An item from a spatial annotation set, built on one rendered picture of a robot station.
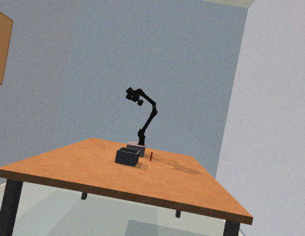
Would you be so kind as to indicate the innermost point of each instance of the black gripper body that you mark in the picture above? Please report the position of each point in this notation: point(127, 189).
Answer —
point(140, 102)

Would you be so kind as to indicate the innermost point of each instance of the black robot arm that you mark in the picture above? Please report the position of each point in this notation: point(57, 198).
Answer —
point(135, 96)

